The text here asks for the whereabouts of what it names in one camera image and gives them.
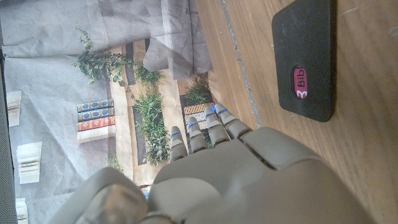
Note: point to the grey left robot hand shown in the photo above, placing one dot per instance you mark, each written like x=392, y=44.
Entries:
x=248, y=186

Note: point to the printed fabric backdrop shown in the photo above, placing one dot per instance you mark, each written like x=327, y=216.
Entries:
x=62, y=77

